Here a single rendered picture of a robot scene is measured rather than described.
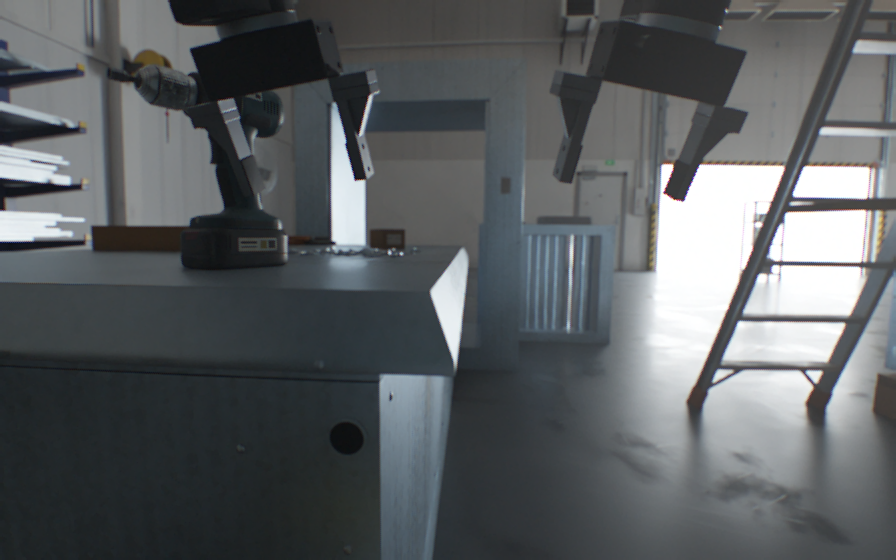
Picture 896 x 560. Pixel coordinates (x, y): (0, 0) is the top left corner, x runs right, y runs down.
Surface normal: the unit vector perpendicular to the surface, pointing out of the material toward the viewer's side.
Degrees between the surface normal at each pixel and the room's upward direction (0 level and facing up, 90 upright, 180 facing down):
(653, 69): 114
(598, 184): 90
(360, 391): 90
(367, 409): 90
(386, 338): 67
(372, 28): 90
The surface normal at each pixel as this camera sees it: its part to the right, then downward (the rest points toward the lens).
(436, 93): -0.11, 0.10
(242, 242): 0.85, 0.06
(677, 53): 0.07, 0.49
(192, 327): -0.04, -0.29
